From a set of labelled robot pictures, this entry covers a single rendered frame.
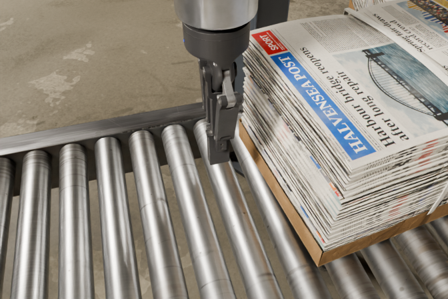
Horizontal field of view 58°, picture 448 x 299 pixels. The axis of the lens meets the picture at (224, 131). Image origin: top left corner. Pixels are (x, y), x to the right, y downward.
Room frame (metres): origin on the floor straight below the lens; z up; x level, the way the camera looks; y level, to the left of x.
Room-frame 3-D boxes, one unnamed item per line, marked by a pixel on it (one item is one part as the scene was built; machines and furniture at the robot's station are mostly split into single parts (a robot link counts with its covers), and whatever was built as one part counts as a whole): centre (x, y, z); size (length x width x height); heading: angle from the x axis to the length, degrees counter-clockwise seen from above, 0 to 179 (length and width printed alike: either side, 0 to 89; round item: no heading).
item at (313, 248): (0.44, -0.15, 0.83); 0.29 x 0.16 x 0.04; 22
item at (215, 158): (0.40, 0.01, 0.93); 0.03 x 0.01 x 0.07; 106
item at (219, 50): (0.41, 0.01, 1.09); 0.08 x 0.07 x 0.09; 16
